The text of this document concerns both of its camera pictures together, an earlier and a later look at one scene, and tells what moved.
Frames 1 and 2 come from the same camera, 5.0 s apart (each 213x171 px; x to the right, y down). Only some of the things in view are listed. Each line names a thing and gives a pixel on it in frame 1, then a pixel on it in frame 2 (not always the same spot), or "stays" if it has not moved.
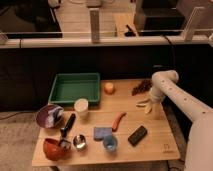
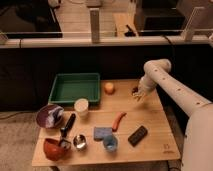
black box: [160, 18] stays
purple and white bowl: [49, 115] stays
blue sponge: [100, 132] stays
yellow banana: [147, 106] → [140, 95]
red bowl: [53, 149] stays
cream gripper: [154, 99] → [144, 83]
